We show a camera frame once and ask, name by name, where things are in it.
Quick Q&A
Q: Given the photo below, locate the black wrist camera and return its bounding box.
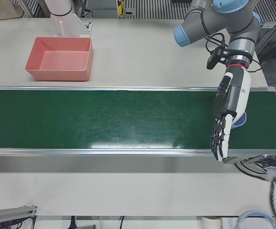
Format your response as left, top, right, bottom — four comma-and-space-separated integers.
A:
206, 46, 227, 70

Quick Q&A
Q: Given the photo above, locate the black white striped grating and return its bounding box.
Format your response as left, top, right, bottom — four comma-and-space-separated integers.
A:
125, 0, 191, 19

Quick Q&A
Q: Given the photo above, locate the white cylindrical column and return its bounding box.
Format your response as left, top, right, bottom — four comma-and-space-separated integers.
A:
43, 0, 74, 17

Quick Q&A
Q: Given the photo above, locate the beige cardboard box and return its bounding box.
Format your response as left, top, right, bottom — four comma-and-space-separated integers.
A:
0, 0, 24, 21

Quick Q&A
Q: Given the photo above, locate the silver conveyor end device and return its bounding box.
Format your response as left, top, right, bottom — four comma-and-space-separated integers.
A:
223, 154, 276, 168

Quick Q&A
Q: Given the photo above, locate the pink plastic box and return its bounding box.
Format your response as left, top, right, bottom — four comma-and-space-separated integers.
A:
25, 36, 94, 82

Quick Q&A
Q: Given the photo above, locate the light blue plastic cup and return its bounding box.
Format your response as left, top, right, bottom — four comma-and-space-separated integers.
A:
232, 112, 248, 129

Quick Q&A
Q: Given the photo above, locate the aluminium profile frame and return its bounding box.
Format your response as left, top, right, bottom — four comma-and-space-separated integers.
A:
0, 205, 38, 229

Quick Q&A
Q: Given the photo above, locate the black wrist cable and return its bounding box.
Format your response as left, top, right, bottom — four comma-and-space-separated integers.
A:
204, 32, 263, 73

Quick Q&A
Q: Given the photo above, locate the clear acrylic stand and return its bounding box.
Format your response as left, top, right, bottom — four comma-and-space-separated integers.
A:
53, 13, 93, 38

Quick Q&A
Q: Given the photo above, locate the yellow black post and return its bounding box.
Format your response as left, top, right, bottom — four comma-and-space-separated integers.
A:
117, 0, 126, 15

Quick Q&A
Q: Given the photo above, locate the translucent plastic ring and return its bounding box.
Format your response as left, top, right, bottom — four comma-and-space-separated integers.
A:
234, 210, 276, 229

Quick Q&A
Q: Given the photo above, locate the green conveyor belt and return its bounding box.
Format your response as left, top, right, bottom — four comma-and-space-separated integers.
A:
0, 85, 276, 158

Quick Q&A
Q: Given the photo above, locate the robot hand black white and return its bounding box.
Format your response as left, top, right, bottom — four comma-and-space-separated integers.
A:
209, 64, 252, 162

